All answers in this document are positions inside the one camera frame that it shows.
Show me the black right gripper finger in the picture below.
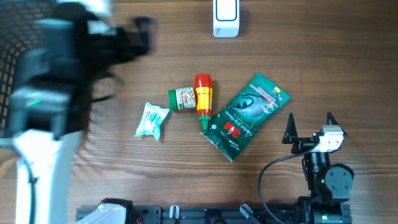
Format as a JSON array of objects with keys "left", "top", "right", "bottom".
[
  {"left": 282, "top": 113, "right": 299, "bottom": 144},
  {"left": 326, "top": 112, "right": 348, "bottom": 137}
]

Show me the green 3M gloves packet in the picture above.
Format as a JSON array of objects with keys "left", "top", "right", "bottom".
[{"left": 201, "top": 73, "right": 290, "bottom": 162}]

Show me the red sauce bottle green cap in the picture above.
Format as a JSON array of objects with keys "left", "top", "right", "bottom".
[{"left": 194, "top": 73, "right": 213, "bottom": 131}]

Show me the green lid spice jar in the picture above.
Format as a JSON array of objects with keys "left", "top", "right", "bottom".
[{"left": 168, "top": 87, "right": 196, "bottom": 111}]

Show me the pale teal tissue packet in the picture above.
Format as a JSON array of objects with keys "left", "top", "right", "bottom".
[{"left": 135, "top": 102, "right": 170, "bottom": 141}]

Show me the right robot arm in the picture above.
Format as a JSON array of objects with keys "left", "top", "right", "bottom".
[{"left": 282, "top": 113, "right": 354, "bottom": 224}]

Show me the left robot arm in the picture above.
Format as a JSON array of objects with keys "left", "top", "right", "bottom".
[{"left": 1, "top": 1, "right": 154, "bottom": 223}]

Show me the white barcode scanner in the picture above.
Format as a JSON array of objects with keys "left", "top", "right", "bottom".
[{"left": 213, "top": 0, "right": 240, "bottom": 38}]

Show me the grey plastic mesh basket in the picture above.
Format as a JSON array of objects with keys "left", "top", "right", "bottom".
[{"left": 1, "top": 1, "right": 70, "bottom": 151}]

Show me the black right camera cable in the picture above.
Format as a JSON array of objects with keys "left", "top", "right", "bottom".
[{"left": 257, "top": 142, "right": 320, "bottom": 224}]

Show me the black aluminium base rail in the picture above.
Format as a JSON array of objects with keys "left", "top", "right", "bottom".
[{"left": 134, "top": 204, "right": 353, "bottom": 224}]

